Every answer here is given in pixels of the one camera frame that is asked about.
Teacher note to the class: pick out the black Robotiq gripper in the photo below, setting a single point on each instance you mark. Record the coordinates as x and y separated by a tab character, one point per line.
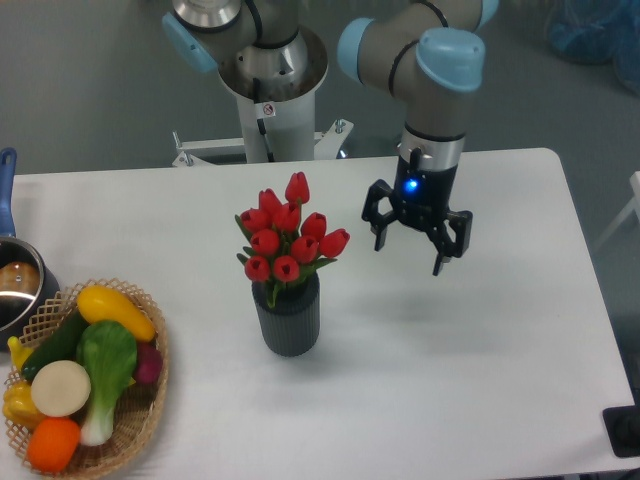
420	196

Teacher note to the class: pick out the red tulip bouquet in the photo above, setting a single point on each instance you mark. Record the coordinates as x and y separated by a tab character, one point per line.
284	247

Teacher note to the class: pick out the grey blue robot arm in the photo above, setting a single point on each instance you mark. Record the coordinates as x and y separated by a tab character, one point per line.
428	56

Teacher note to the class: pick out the dark grey ribbed vase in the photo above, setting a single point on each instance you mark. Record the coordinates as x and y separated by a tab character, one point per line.
292	326

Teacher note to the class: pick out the white furniture leg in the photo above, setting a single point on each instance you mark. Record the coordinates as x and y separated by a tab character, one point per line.
631	208

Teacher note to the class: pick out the blue plastic bag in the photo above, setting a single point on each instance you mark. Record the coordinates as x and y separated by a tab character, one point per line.
597	32

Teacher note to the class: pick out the black device at table edge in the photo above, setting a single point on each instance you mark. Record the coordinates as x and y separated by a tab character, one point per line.
622	426

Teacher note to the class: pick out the purple red radish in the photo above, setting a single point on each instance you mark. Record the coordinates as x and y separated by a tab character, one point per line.
149	364

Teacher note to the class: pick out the yellow squash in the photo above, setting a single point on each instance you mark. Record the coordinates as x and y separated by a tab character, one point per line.
98	303

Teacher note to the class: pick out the green bok choy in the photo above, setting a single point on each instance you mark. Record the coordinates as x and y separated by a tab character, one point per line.
108	353

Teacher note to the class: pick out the green cucumber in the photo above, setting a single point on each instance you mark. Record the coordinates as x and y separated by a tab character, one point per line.
60	345

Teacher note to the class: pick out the cream round radish slice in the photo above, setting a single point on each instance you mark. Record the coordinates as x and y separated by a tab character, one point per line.
60	388

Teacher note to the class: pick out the yellow banana tip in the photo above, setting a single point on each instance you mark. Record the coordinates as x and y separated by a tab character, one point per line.
19	353

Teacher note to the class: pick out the orange fruit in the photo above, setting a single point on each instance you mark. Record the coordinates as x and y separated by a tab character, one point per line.
53	444

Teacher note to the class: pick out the yellow bell pepper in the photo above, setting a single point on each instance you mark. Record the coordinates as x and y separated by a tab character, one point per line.
19	408

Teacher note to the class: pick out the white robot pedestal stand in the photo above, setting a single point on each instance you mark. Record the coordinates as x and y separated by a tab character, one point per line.
274	91

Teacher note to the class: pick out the blue handled steel saucepan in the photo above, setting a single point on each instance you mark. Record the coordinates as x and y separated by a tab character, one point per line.
26	281

